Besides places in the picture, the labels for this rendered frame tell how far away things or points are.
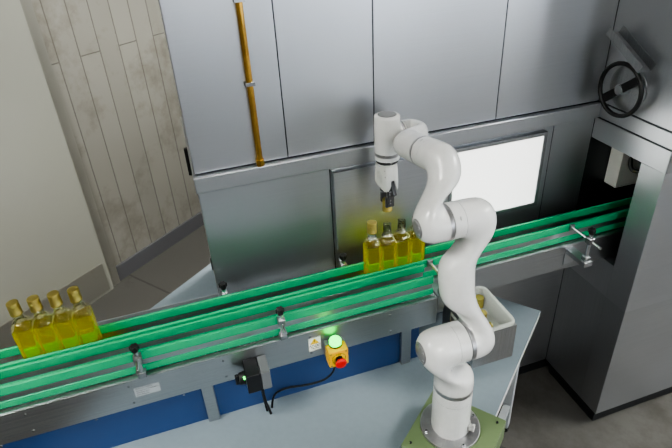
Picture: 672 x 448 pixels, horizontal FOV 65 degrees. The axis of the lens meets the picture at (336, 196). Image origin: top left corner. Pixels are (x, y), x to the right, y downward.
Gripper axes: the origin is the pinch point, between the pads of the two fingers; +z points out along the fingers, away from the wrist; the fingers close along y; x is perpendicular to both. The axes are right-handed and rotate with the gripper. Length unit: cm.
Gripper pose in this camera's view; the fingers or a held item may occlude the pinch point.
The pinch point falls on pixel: (387, 199)
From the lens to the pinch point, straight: 186.7
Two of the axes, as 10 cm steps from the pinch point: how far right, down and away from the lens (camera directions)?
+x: 9.5, -2.0, 2.6
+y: 3.2, 4.6, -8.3
